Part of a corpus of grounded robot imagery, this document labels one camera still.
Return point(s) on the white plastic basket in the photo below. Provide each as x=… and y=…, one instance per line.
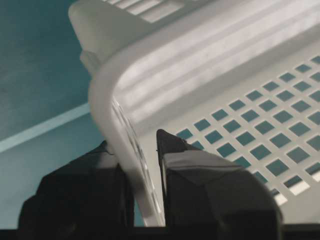
x=236, y=78

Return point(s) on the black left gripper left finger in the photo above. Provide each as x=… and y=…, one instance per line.
x=92, y=187

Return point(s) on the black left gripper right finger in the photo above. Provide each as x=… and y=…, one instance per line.
x=202, y=188

